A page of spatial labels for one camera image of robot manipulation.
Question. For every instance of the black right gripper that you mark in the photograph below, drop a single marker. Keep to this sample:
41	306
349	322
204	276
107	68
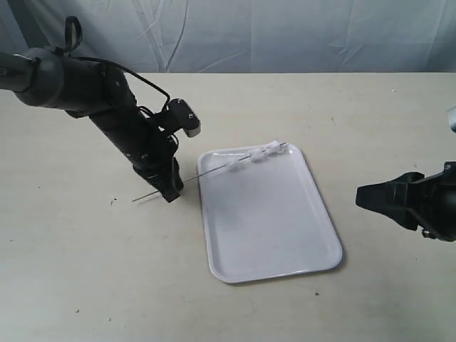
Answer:
431	207

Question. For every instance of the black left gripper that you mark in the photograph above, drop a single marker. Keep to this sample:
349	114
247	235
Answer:
156	162

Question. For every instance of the white marshmallow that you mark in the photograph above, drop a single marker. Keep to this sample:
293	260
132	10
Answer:
234	166
257	155
272	148

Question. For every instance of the thin metal skewer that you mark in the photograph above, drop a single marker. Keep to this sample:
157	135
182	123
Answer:
246	157

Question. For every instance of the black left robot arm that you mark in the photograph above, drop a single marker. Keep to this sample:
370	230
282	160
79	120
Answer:
100	92

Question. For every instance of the white plastic tray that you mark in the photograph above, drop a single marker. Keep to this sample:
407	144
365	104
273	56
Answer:
267	220

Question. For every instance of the blue-grey backdrop cloth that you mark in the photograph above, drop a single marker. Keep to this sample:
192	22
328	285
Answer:
245	36

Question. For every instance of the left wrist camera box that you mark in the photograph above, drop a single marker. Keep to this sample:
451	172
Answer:
178	116

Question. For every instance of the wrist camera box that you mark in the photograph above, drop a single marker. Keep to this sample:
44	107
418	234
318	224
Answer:
178	116
451	116

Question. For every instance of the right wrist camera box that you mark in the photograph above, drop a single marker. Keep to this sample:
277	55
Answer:
451	116

